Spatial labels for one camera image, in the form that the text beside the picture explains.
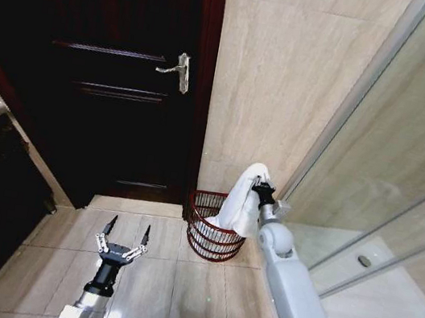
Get glass shower enclosure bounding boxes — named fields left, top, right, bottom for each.
left=262, top=0, right=425, bottom=317

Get red wire hamper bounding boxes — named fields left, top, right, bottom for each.
left=179, top=188, right=255, bottom=265

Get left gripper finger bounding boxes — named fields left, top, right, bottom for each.
left=122, top=221, right=154, bottom=267
left=93, top=211, right=120, bottom=257

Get silver door handle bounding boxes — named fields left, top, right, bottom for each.
left=151, top=47, right=196, bottom=95

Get white towel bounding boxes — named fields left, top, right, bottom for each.
left=202, top=155, right=274, bottom=242

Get dark wooden door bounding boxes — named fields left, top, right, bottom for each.
left=0, top=0, right=229, bottom=228

